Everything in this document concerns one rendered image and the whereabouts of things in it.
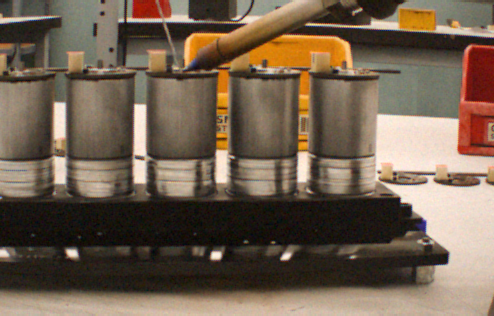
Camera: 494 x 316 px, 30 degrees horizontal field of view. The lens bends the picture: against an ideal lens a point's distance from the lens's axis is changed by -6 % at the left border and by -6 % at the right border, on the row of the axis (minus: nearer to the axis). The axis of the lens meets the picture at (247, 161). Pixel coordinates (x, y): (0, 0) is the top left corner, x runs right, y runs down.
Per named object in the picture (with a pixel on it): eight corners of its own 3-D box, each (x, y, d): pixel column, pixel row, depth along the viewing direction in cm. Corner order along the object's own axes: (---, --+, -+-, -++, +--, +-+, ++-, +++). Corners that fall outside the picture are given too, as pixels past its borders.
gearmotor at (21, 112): (55, 225, 32) (53, 72, 31) (-13, 224, 32) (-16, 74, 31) (57, 209, 34) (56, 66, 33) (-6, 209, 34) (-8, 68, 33)
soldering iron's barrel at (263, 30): (195, 85, 31) (359, 6, 27) (180, 40, 31) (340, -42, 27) (223, 82, 32) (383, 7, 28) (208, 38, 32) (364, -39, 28)
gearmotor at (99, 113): (136, 225, 32) (137, 71, 32) (65, 225, 32) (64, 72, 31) (133, 209, 35) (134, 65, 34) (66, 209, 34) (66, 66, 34)
